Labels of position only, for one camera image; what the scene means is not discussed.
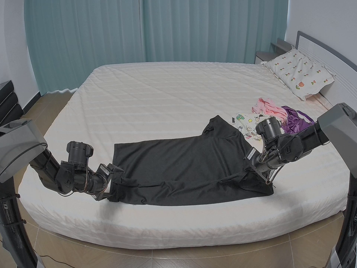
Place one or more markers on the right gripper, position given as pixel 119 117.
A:
pixel 262 167

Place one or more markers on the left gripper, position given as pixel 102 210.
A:
pixel 101 181

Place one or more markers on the black T-shirt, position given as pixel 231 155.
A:
pixel 181 163

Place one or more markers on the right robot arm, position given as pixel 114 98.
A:
pixel 304 144

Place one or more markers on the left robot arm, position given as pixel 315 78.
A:
pixel 19 144

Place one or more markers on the bed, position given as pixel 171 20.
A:
pixel 167 93

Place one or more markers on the white printed garment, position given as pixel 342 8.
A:
pixel 245 124

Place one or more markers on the purple satin garment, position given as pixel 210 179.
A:
pixel 292 121

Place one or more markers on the pink garment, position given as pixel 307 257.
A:
pixel 267 109

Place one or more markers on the white printed pillow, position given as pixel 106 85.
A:
pixel 298 68

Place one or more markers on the grey bedside table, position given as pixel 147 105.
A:
pixel 262 56

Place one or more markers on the black chest of drawers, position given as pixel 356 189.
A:
pixel 8 102

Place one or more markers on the blue-green curtain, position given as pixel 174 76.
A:
pixel 83 38
pixel 217 24

